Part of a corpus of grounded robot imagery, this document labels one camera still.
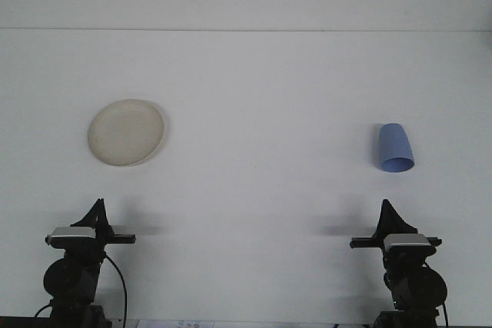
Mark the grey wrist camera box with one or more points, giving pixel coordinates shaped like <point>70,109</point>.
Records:
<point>405,240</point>
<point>71,235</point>

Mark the pale blue cup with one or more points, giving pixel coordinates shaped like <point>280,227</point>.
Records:
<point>395,147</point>

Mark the pale round plate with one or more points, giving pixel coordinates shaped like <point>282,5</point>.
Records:
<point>127,132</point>

